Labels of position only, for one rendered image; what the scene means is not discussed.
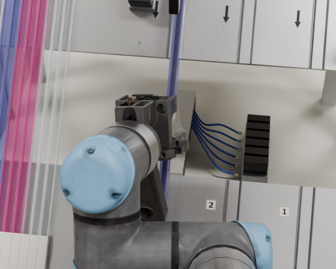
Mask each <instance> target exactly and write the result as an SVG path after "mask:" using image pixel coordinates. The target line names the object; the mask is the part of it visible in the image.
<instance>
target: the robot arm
mask: <svg viewBox="0 0 336 269"><path fill-rule="evenodd" d="M172 100H173V111H171V101H172ZM115 104H116V107H115V123H114V124H112V125H110V126H109V127H107V128H105V129H104V130H102V131H100V132H99V133H97V134H95V135H94V136H91V137H88V138H86V139H84V140H83V141H81V142H80V143H79V144H77V145H76V146H75V147H74V149H73V150H72V151H71V152H70V153H69V154H68V155H67V156H66V158H65V159H64V161H63V163H62V165H61V168H60V173H59V183H60V187H61V190H62V192H63V194H64V196H65V197H66V200H67V201H68V202H69V203H70V204H71V205H72V206H73V217H74V259H73V268H74V269H273V246H272V243H271V233H270V230H269V229H268V227H267V226H266V225H264V224H261V223H244V222H241V221H239V220H232V221H230V222H208V221H165V219H166V215H167V212H168V208H167V204H166V199H165V195H164V191H163V186H162V182H161V178H160V175H159V170H158V166H157V162H158V161H167V160H171V159H173V158H175V157H176V156H177V154H182V153H183V152H185V151H187V150H188V149H189V139H186V132H185V130H184V128H183V127H182V126H181V116H180V106H179V103H178V102H177V95H176V94H174V95H173V96H171V97H169V96H158V95H154V94H133V95H132V96H131V97H129V95H125V96H123V97H121V98H119V99H117V100H115ZM172 115H173V117H171V116H172Z"/></svg>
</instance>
